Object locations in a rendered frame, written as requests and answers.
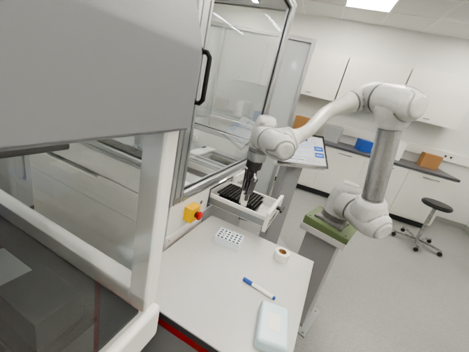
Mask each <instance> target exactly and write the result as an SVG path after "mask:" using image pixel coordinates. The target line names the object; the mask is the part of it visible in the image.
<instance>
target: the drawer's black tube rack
mask: <svg viewBox="0 0 469 352"><path fill-rule="evenodd" d="M242 189H243V188H241V187H240V186H237V185H234V184H229V185H227V186H226V187H224V188H223V189H221V190H220V191H217V193H219V195H218V196H220V197H222V198H224V199H227V200H230V201H232V202H234V203H236V204H238V205H240V204H241V203H239V200H240V197H241V193H242ZM260 196H261V195H260V194H257V193H254V192H253V194H252V196H249V198H248V202H247V205H246V208H248V209H250V210H253V211H256V210H257V208H258V207H259V206H260V205H261V204H262V203H263V201H260V202H259V203H258V204H257V205H256V206H255V207H254V208H252V207H251V206H252V205H253V203H254V202H255V201H256V200H257V199H258V198H259V197H260Z"/></svg>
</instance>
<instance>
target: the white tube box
mask: <svg viewBox="0 0 469 352"><path fill-rule="evenodd" d="M223 232H225V236H223ZM232 232H233V231H231V230H228V229H226V228H222V227H221V228H220V229H219V231H218V232H217V233H216V234H215V236H214V242H215V243H217V244H219V245H222V246H224V247H227V248H229V249H232V250H234V251H237V252H238V251H239V248H240V246H241V245H242V243H243V241H244V236H243V235H240V234H239V233H235V234H234V235H233V234H232Z"/></svg>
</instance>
